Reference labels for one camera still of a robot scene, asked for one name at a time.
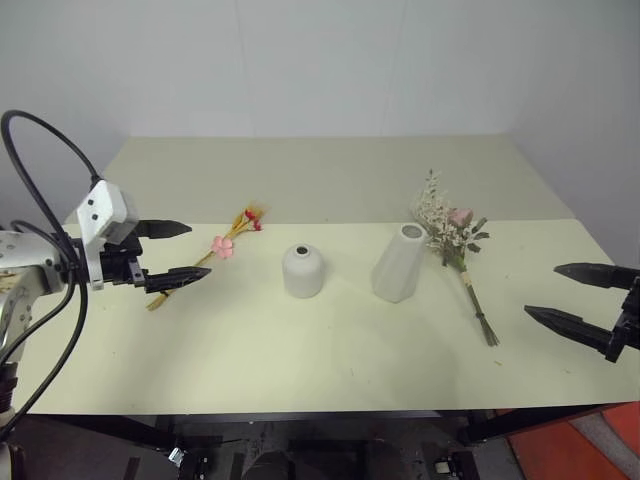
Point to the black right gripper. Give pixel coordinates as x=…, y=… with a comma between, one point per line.
x=633, y=315

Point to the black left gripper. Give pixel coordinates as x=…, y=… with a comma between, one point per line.
x=120, y=262

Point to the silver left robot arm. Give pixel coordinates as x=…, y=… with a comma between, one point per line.
x=20, y=260

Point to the short round white vase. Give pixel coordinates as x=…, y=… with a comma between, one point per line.
x=302, y=275

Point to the tall faceted white vase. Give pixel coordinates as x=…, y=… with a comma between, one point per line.
x=397, y=270

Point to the yellow stem pink flower bunch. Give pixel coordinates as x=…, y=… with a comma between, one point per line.
x=222, y=246

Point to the orange object under table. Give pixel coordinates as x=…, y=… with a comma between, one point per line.
x=590, y=445

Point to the dried bouquet with pink rose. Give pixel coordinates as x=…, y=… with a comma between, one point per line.
x=456, y=235

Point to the dark rounded shape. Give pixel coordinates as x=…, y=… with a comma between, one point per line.
x=267, y=466

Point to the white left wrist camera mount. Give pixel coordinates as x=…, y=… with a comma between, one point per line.
x=102, y=205

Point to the black table frame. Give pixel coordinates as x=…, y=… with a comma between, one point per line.
x=300, y=416

